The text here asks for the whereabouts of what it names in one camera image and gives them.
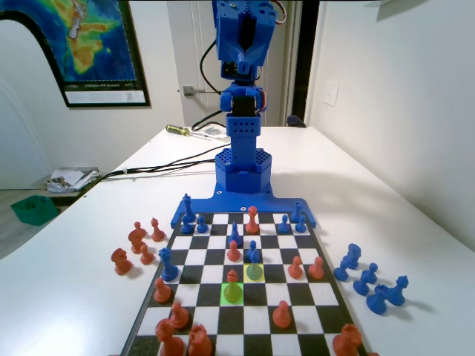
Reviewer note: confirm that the blue chess king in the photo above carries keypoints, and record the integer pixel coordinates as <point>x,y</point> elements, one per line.
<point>189,213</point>

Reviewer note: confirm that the blue chess rook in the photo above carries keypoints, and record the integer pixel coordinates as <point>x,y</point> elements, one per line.
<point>295,215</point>
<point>378,302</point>

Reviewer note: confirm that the blue chess pawn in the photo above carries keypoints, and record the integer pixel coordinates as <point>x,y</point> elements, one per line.
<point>201,226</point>
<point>253,246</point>
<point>301,227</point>
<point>186,228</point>
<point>372,272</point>
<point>361,286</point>
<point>340,273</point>
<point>284,226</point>

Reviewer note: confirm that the red chess pawn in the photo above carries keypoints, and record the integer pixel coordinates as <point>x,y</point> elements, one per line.
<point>232,254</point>
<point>137,225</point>
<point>316,270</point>
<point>179,319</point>
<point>295,270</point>
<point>146,256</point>
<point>282,318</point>
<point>162,293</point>

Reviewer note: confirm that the blue chess queen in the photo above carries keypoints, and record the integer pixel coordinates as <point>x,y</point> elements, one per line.
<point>168,272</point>
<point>399,294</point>

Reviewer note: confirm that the white door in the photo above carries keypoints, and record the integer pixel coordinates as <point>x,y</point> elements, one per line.
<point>182,55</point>

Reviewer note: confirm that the dark blue rounded object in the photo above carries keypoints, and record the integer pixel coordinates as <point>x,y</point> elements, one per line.
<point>296,121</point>

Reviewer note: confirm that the small grey packet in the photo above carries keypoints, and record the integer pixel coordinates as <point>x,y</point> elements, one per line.
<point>214,131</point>

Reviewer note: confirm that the framed map poster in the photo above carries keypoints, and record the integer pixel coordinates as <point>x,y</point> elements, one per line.
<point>96,48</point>

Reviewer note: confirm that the pile of papers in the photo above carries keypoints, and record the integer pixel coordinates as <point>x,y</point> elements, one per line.
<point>70,178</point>

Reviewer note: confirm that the large white curved panel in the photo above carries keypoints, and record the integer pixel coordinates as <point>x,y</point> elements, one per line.
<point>22,111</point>

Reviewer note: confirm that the black white chessboard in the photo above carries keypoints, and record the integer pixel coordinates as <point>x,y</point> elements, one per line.
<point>208,294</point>

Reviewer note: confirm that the green plastic box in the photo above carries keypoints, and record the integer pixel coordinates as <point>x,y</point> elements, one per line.
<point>35,210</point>

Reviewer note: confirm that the white light switch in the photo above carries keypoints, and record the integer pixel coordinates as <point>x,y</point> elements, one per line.
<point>330,93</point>

